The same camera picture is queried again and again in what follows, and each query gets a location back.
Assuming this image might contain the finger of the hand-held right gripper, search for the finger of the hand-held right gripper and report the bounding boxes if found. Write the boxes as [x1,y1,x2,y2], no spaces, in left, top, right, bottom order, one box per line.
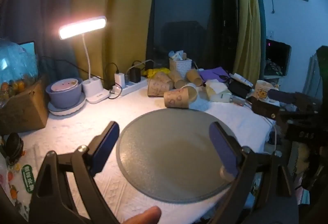
[269,89,299,104]

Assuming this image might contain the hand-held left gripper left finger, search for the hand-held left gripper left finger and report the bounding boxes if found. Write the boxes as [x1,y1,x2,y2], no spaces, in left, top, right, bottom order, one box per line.
[28,121,121,224]

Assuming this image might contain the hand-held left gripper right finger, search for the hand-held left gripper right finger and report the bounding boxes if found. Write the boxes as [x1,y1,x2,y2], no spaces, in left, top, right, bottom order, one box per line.
[209,122,293,224]

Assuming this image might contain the brown printed paper cup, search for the brown printed paper cup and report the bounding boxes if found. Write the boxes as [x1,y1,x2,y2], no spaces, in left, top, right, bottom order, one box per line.
[153,71,170,81]
[169,70,189,89]
[186,69,205,86]
[163,87,198,110]
[147,78,175,97]

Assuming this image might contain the person's left hand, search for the person's left hand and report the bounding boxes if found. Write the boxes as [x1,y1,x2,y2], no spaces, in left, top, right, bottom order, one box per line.
[120,206,162,224]

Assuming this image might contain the white mug with yellow print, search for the white mug with yellow print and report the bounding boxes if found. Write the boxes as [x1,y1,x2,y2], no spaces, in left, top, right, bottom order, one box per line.
[253,80,274,102]

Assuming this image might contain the brown wooden box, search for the brown wooden box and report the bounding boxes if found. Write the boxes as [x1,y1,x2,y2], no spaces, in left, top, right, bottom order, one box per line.
[252,96,280,120]

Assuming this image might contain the white tablecloth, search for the white tablecloth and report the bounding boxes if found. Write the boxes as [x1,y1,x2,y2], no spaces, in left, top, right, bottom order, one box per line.
[15,83,276,224]

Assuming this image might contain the black monitor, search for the black monitor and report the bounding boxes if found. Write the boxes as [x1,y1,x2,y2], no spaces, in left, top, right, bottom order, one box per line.
[264,39,292,77]

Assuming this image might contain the black case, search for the black case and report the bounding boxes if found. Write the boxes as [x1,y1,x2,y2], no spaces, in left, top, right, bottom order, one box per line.
[228,78,254,99]

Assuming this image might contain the round grey glass mat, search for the round grey glass mat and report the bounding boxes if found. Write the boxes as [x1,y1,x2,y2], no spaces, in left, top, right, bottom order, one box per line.
[116,109,243,201]

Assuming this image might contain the white round plate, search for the white round plate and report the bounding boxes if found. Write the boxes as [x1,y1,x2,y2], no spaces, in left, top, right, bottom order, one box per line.
[48,93,87,117]

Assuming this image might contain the pale yellow tissue pack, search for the pale yellow tissue pack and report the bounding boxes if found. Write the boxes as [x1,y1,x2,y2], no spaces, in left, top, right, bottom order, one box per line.
[205,79,233,103]

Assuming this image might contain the purple bowl with lid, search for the purple bowl with lid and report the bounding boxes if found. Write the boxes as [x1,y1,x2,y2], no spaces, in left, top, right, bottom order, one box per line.
[46,78,84,109]

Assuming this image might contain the white power strip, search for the white power strip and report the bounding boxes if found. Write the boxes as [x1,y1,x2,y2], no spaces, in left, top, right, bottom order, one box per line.
[111,78,149,97]

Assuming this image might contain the white desk lamp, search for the white desk lamp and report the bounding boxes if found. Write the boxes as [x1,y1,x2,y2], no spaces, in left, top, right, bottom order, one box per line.
[58,16,110,104]

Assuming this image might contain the purple cloth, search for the purple cloth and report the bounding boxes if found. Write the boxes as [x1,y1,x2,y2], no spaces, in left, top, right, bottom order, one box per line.
[198,67,229,84]

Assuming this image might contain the black charger plug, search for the black charger plug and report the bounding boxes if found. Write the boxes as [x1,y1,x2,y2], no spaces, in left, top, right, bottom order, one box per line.
[130,67,141,83]

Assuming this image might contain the yellow curtain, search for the yellow curtain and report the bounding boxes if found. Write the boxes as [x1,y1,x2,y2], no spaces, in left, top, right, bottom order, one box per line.
[232,0,262,81]
[72,0,158,83]

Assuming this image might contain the cardboard box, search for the cardboard box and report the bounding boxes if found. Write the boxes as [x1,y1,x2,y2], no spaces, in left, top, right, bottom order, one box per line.
[0,78,50,135]

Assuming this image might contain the black headphones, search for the black headphones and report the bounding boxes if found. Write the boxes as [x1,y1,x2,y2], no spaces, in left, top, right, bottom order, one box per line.
[4,133,24,166]

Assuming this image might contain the white woven basket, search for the white woven basket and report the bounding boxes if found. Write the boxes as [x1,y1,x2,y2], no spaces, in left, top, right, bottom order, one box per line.
[169,58,192,79]

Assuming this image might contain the yellow cloth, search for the yellow cloth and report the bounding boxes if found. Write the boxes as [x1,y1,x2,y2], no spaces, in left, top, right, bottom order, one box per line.
[143,67,171,78]

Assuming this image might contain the printed plastic bag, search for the printed plastic bag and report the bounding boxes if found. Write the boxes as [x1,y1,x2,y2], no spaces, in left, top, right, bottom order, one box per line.
[0,155,36,222]

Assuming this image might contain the clear plastic bag of oranges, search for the clear plastic bag of oranges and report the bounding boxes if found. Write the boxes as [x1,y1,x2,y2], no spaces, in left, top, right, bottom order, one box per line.
[0,39,39,106]

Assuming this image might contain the tablet screen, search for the tablet screen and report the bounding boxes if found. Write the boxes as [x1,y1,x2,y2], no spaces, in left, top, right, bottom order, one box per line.
[19,40,37,60]

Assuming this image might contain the black power cable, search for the black power cable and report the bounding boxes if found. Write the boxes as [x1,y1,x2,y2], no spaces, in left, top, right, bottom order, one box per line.
[41,56,121,99]

